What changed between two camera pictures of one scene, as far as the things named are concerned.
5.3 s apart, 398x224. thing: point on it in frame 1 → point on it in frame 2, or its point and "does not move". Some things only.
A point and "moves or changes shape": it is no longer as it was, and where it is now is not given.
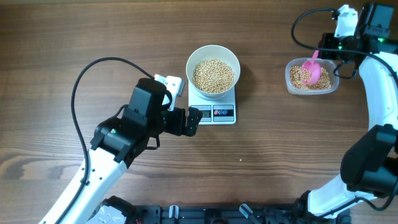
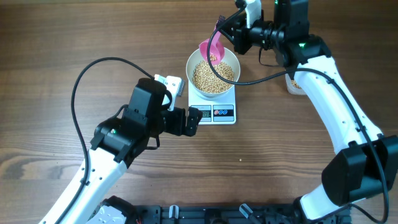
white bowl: x=212 y=51 does not move
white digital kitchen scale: x=216 y=111 does not move
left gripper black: x=178 y=127 does not move
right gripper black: x=326 y=40 → x=237 y=35
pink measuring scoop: x=311 y=71 moves or changes shape
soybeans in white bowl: x=213 y=76 does not move
